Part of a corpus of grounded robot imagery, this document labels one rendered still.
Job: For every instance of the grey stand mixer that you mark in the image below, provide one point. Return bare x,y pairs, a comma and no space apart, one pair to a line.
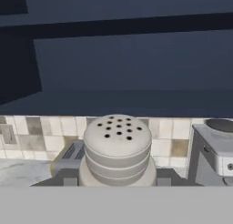
212,154

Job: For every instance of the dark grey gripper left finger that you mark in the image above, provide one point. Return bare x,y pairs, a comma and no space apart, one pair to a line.
68,173

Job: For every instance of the dark blue open cabinet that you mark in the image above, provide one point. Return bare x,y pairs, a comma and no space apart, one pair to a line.
127,69

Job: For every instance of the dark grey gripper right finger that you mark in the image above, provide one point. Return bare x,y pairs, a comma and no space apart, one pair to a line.
170,173

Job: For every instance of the white shaker with holes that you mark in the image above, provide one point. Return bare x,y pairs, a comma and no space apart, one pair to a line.
117,148

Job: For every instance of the silver toaster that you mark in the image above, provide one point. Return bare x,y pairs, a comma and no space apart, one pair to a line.
70,156

